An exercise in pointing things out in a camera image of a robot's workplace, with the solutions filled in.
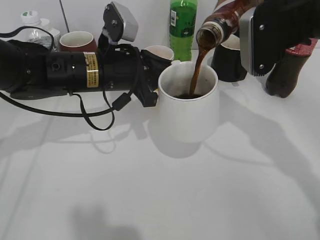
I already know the green soda bottle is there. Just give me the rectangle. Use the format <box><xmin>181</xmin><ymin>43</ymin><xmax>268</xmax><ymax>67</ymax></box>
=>
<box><xmin>169</xmin><ymin>0</ymin><xmax>198</xmax><ymax>62</ymax></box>

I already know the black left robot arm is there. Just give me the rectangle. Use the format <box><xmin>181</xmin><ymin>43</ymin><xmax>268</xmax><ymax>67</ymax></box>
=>
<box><xmin>0</xmin><ymin>35</ymin><xmax>171</xmax><ymax>110</ymax></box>

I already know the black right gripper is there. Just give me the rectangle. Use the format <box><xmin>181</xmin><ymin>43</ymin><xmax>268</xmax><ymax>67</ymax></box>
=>
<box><xmin>251</xmin><ymin>0</ymin><xmax>320</xmax><ymax>75</ymax></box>

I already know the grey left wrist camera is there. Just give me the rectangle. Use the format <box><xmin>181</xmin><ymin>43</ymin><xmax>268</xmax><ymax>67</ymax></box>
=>
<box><xmin>102</xmin><ymin>1</ymin><xmax>139</xmax><ymax>45</ymax></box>

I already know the clear water bottle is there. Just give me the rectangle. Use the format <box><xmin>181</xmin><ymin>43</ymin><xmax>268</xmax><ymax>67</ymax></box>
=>
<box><xmin>20</xmin><ymin>10</ymin><xmax>52</xmax><ymax>49</ymax></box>

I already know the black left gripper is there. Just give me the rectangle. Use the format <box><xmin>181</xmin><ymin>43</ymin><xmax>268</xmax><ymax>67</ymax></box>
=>
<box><xmin>96</xmin><ymin>34</ymin><xmax>172</xmax><ymax>108</ymax></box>

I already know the black camera cable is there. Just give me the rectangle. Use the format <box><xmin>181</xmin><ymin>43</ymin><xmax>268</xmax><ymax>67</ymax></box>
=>
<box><xmin>0</xmin><ymin>26</ymin><xmax>141</xmax><ymax>131</ymax></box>

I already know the black ceramic mug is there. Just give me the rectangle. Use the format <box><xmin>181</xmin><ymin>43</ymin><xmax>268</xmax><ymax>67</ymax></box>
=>
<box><xmin>210</xmin><ymin>34</ymin><xmax>248</xmax><ymax>83</ymax></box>

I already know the white ceramic mug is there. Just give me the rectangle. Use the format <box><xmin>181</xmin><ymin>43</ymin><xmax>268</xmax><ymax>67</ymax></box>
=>
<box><xmin>156</xmin><ymin>60</ymin><xmax>220</xmax><ymax>143</ymax></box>

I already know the dark cola bottle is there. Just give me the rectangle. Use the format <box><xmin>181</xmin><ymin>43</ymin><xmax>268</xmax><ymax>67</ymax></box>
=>
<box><xmin>265</xmin><ymin>38</ymin><xmax>318</xmax><ymax>98</ymax></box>

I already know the dark red ceramic mug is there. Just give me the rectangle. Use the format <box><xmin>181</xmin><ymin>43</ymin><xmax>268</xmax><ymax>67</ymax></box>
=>
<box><xmin>59</xmin><ymin>31</ymin><xmax>97</xmax><ymax>52</ymax></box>

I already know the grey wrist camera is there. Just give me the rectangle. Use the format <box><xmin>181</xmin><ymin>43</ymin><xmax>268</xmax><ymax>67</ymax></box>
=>
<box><xmin>239</xmin><ymin>7</ymin><xmax>266</xmax><ymax>77</ymax></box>
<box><xmin>102</xmin><ymin>1</ymin><xmax>139</xmax><ymax>45</ymax></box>

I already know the yellow paper cup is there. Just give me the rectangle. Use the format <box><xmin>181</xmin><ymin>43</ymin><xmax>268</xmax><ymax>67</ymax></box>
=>
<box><xmin>145</xmin><ymin>45</ymin><xmax>175</xmax><ymax>61</ymax></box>

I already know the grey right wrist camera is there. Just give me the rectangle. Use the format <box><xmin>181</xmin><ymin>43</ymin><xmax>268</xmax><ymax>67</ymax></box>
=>
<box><xmin>239</xmin><ymin>7</ymin><xmax>266</xmax><ymax>77</ymax></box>

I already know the brown coffee drink bottle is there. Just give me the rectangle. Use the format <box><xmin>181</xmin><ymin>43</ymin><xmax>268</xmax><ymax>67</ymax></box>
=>
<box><xmin>196</xmin><ymin>0</ymin><xmax>264</xmax><ymax>50</ymax></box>

